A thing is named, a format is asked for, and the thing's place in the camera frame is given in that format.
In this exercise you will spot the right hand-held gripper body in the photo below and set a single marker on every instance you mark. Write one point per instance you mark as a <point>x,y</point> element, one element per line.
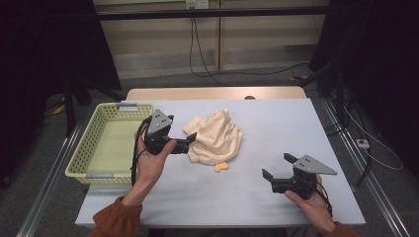
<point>304,179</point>

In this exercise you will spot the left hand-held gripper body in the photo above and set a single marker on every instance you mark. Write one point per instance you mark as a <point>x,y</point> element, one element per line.
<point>158,131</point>

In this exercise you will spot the cream cloth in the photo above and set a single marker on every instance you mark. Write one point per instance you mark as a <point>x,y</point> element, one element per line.
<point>214,138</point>

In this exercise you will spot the pale green perforated plastic basket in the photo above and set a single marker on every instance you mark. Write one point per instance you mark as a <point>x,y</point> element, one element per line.
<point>108,148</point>

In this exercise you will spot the person's right hand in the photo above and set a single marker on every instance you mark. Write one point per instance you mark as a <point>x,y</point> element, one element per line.
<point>313,209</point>

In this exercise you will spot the person's left hand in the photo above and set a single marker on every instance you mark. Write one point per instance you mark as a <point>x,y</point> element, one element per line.
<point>148,168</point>

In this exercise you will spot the white table cover board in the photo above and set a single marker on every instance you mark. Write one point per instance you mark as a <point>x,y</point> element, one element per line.
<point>270,131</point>

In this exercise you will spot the light wooden table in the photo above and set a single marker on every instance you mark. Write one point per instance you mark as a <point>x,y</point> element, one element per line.
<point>197,93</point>

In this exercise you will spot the white power adapter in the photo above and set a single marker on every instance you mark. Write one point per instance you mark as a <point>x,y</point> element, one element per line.
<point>362,143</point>

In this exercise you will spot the black metal stand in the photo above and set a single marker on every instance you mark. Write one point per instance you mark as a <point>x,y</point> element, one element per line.
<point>339,98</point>
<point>69,112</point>

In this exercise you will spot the yellow floor tape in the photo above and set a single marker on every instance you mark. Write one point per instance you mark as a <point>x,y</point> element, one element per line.
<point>298,78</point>
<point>59,109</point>

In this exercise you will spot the black horizontal metal bar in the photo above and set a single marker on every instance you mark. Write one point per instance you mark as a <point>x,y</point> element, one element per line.
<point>230,13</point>

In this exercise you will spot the dark curtain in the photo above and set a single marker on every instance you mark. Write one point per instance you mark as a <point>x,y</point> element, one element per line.
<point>33,49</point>
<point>388,65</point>

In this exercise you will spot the aluminium floor rail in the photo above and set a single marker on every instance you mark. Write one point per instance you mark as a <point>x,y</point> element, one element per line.
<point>49,184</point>
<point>378,194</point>

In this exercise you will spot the white wall power outlet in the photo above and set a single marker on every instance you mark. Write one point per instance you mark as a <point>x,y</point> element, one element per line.
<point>197,3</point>

